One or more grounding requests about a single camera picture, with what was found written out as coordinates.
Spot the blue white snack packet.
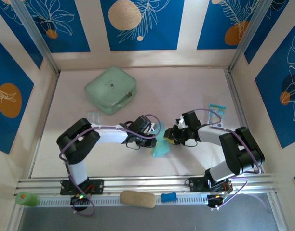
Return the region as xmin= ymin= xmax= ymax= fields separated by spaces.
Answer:
xmin=207 ymin=103 xmax=227 ymax=128

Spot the small clear plastic bag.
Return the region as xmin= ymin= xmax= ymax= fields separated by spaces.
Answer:
xmin=87 ymin=111 xmax=101 ymax=125

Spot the mint green zip pouch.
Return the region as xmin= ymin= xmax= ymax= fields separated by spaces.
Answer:
xmin=84 ymin=66 xmax=138 ymax=116

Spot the blue bone-shaped block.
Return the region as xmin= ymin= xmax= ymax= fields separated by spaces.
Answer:
xmin=161 ymin=192 xmax=177 ymax=203

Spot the beige oblong case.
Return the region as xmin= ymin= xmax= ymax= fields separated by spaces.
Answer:
xmin=120 ymin=190 xmax=157 ymax=209

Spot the black circuit board green light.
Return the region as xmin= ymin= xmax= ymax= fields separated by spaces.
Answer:
xmin=70 ymin=194 xmax=91 ymax=205

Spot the green tape roll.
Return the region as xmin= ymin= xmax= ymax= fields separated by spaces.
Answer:
xmin=14 ymin=191 xmax=40 ymax=207

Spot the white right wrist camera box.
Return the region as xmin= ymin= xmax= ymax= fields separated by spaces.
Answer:
xmin=175 ymin=116 xmax=187 ymax=129

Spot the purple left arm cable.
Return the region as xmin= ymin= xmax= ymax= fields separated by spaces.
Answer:
xmin=59 ymin=113 xmax=164 ymax=217

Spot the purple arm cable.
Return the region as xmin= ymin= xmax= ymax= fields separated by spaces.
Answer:
xmin=193 ymin=108 xmax=263 ymax=212
xmin=59 ymin=113 xmax=164 ymax=217

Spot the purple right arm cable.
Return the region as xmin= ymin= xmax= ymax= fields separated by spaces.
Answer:
xmin=193 ymin=108 xmax=263 ymax=212

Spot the long aluminium base rail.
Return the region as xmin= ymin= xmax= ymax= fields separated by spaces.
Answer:
xmin=16 ymin=173 xmax=281 ymax=193

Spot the aluminium side rail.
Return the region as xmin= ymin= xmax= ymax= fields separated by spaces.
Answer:
xmin=224 ymin=69 xmax=264 ymax=174

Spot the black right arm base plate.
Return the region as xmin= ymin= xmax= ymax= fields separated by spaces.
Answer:
xmin=188 ymin=177 xmax=234 ymax=193

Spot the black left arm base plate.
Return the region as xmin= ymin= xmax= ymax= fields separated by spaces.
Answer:
xmin=60 ymin=178 xmax=105 ymax=195

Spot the grey slotted cable duct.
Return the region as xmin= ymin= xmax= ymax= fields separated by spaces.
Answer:
xmin=38 ymin=194 xmax=210 ymax=207

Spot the aluminium frame post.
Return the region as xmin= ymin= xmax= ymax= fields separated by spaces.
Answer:
xmin=228 ymin=0 xmax=271 ymax=72
xmin=11 ymin=0 xmax=60 ymax=74

